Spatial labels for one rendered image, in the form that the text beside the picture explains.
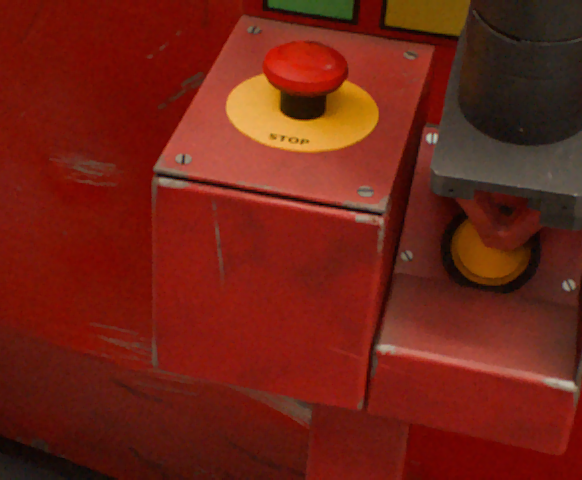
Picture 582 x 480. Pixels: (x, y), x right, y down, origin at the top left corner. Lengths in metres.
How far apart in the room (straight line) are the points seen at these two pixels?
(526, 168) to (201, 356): 0.19
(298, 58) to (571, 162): 0.13
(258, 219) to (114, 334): 0.60
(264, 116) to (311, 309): 0.09
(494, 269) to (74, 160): 0.50
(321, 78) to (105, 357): 0.63
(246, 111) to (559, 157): 0.15
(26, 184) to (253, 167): 0.55
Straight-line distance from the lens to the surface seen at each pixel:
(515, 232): 0.62
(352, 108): 0.61
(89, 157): 1.05
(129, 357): 1.16
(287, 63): 0.59
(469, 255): 0.63
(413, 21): 0.67
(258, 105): 0.61
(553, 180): 0.53
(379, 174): 0.57
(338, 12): 0.67
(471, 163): 0.53
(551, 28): 0.50
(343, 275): 0.57
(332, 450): 0.71
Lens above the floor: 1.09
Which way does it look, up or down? 36 degrees down
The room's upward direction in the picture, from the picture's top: 4 degrees clockwise
